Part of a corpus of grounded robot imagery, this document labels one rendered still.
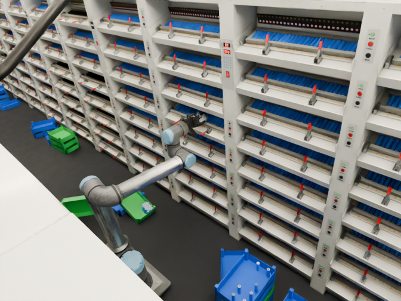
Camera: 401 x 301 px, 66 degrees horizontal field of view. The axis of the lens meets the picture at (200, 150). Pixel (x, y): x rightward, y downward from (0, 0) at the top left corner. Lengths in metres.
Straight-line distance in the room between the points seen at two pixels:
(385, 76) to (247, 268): 1.22
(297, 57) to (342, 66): 0.21
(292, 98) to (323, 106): 0.16
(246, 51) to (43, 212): 1.40
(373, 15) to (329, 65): 0.25
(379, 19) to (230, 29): 0.70
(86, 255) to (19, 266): 0.07
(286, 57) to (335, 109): 0.33
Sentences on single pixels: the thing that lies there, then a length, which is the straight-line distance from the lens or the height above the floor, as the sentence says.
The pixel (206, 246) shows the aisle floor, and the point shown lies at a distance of 2.55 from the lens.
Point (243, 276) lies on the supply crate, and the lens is 1.90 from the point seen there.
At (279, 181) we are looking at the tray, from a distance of 1.97.
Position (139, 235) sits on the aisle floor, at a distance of 2.73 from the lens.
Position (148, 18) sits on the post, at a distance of 2.18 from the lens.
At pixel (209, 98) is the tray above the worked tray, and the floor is 1.13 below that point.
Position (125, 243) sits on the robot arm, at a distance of 2.19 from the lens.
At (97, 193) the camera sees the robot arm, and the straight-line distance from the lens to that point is 1.75.
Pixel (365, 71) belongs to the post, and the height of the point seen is 1.51.
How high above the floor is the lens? 1.99
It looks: 34 degrees down
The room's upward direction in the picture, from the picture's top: 6 degrees counter-clockwise
